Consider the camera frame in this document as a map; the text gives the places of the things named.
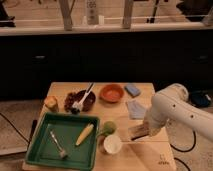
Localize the brown whiteboard eraser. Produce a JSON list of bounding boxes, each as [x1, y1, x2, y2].
[[129, 124, 149, 141]]

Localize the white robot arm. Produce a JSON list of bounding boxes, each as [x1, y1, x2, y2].
[[145, 83, 213, 142]]

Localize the red bowl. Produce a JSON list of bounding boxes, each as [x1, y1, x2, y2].
[[99, 84, 124, 103]]

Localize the dark brown bowl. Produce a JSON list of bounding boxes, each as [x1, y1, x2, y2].
[[64, 90, 96, 112]]

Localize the blue sponge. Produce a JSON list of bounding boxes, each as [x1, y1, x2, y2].
[[125, 84, 141, 97]]

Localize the white dish brush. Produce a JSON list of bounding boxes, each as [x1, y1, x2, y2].
[[71, 83, 94, 114]]

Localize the light blue folded cloth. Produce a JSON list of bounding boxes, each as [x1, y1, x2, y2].
[[126, 100, 146, 120]]

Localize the green pear toy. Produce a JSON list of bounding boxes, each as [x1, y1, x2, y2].
[[98, 121, 116, 136]]

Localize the yellow corn cob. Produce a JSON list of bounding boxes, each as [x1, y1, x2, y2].
[[76, 124, 94, 146]]

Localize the green plastic tray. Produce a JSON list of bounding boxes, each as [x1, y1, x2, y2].
[[25, 113, 99, 171]]

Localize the yellow orange cup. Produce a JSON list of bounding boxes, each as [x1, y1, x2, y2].
[[44, 96, 59, 112]]

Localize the white cup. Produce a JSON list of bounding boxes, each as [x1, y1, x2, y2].
[[102, 135, 122, 155]]

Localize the white bottle on counter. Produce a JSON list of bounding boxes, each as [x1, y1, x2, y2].
[[86, 0, 99, 25]]

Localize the dark cabinet counter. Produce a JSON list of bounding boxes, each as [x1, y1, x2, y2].
[[0, 30, 213, 100]]

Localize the metal fork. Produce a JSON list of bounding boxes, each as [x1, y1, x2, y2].
[[50, 131, 68, 159]]

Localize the black cable on floor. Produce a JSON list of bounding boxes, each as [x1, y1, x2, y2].
[[170, 128, 198, 154]]

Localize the black cable left floor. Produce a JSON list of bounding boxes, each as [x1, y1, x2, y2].
[[0, 112, 31, 145]]

